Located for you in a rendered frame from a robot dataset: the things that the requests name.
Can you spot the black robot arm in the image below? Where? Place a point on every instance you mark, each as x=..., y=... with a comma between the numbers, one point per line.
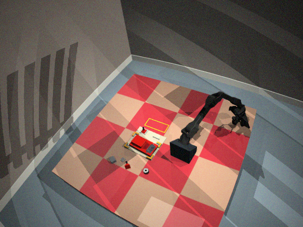
x=212, y=100

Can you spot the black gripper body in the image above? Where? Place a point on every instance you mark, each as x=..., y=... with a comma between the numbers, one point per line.
x=238, y=113

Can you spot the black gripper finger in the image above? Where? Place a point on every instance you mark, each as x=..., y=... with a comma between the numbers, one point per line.
x=244, y=117
x=246, y=124

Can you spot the black toy tyre with white hub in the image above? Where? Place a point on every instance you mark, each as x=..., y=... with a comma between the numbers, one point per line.
x=146, y=170

